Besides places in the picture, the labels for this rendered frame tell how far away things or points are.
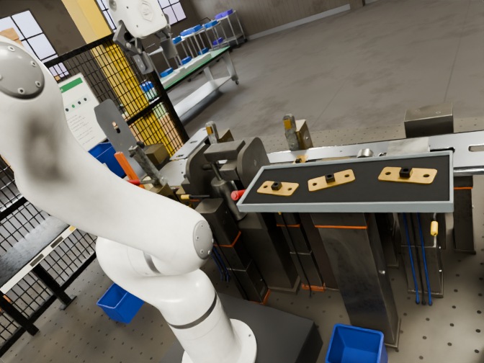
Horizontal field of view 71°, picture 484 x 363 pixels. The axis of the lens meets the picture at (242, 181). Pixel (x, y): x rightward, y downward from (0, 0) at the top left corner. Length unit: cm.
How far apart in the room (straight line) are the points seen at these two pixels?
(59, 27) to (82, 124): 752
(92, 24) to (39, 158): 155
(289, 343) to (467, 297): 45
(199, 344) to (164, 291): 15
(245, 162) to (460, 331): 63
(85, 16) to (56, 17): 728
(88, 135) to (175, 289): 114
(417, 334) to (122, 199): 74
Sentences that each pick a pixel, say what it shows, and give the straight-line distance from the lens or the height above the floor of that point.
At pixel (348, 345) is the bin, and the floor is 71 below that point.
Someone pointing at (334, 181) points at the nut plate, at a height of 116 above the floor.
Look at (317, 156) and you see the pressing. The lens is 107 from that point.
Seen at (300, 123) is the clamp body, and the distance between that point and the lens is 122.
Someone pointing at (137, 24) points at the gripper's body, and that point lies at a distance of 75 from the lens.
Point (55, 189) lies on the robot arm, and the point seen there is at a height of 140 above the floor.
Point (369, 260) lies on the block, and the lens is 71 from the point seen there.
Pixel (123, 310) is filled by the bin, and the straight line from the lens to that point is 131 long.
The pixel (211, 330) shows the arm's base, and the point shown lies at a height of 96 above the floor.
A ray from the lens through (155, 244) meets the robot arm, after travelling 57.
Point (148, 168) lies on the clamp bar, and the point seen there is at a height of 113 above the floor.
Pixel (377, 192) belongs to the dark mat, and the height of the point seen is 116.
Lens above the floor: 152
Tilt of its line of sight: 28 degrees down
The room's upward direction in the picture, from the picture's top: 24 degrees counter-clockwise
